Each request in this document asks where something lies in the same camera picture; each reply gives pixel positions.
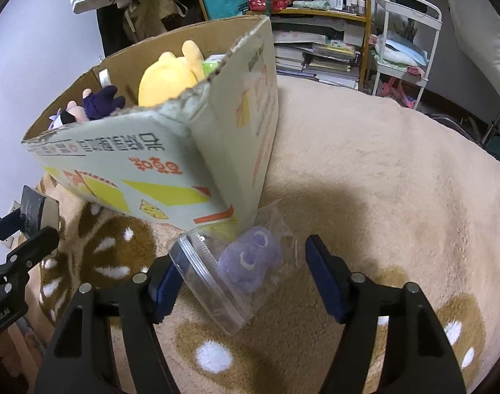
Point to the wooden shelf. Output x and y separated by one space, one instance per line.
336 13

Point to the metal light stand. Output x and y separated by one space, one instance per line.
496 125

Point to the beige deer print blanket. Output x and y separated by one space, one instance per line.
377 172

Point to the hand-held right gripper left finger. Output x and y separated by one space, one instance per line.
163 295

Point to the pile of small colourful toys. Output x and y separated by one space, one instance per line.
393 90

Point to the beige hanging coat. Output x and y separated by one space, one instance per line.
167 8

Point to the dark purple plush doll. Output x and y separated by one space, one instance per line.
104 102

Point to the light green pouch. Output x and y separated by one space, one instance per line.
311 5

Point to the black hanging clothes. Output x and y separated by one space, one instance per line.
114 28

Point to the purple squishy toy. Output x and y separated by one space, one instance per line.
250 258

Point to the pink plush toy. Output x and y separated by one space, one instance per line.
74 111

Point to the white utility cart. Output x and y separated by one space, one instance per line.
410 1

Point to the white softbox light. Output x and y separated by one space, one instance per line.
479 28

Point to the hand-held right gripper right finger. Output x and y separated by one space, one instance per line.
319 279

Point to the clear zip bag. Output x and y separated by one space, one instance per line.
208 283

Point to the stack of books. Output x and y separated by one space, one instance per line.
315 61

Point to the cardboard box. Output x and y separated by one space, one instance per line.
151 160

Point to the light green soft toy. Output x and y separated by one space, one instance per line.
213 67

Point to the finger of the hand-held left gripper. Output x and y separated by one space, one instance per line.
5 225
32 250

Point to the yellow plush toy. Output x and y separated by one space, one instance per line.
163 82

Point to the blue and white cloth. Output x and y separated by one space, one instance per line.
401 51

